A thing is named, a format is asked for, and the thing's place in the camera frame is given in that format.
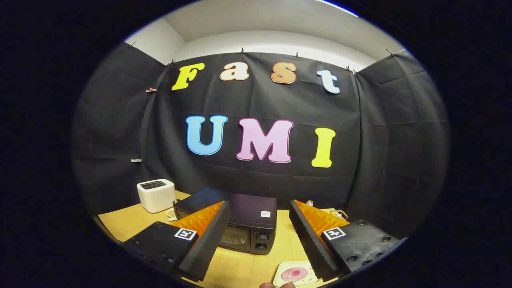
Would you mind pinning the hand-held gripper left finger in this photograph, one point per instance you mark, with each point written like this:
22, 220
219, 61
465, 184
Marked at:
212, 240

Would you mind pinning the black backdrop cloth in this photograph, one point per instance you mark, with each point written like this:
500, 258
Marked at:
260, 104

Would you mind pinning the black toaster oven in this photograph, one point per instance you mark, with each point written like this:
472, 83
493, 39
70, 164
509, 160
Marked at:
248, 208

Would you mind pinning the white pop-up toaster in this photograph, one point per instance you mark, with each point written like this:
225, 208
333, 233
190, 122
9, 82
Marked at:
156, 198

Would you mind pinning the cream square plate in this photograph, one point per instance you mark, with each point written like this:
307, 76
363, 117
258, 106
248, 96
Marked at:
282, 268

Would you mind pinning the pink round ham slice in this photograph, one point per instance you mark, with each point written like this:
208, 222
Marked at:
294, 274

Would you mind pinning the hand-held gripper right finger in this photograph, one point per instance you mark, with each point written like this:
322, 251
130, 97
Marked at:
310, 240

